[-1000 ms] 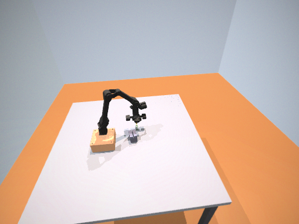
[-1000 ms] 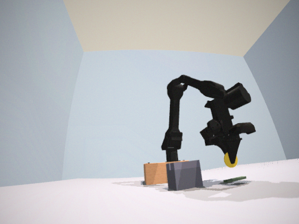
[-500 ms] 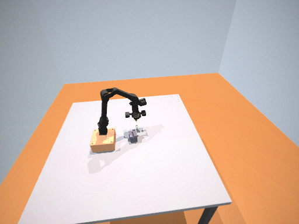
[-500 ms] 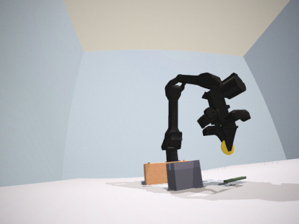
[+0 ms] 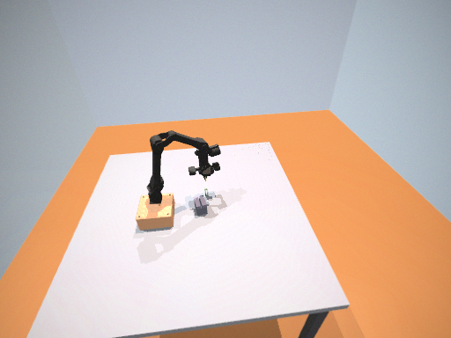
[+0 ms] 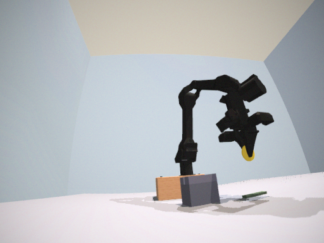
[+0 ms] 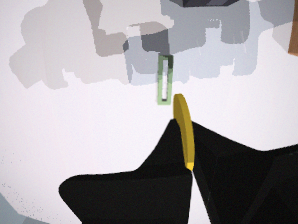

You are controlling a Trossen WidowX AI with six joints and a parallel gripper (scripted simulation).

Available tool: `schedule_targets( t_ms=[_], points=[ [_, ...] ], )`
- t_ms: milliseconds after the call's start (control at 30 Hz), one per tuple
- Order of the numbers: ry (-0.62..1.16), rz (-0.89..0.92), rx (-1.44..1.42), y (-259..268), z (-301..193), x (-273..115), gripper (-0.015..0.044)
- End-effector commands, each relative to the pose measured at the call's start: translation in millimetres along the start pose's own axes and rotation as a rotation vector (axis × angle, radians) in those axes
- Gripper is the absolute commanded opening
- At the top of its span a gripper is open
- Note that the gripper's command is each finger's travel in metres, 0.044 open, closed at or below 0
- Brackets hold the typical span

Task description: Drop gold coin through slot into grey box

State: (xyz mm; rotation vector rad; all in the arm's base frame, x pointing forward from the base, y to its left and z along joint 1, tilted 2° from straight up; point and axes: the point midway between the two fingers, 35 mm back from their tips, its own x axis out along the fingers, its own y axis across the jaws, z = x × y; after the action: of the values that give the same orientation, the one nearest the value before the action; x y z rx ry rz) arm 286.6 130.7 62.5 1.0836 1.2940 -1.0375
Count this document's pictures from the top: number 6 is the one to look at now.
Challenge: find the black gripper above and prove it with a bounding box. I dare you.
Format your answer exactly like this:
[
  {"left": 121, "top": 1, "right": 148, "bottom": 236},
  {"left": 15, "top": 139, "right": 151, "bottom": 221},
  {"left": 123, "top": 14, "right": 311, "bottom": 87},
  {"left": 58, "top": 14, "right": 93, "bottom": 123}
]
[{"left": 218, "top": 105, "right": 274, "bottom": 157}]

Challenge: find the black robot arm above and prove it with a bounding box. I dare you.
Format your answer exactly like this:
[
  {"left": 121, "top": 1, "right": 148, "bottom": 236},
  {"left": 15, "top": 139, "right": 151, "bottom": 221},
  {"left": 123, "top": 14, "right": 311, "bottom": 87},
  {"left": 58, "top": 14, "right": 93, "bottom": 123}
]
[{"left": 175, "top": 74, "right": 267, "bottom": 176}]

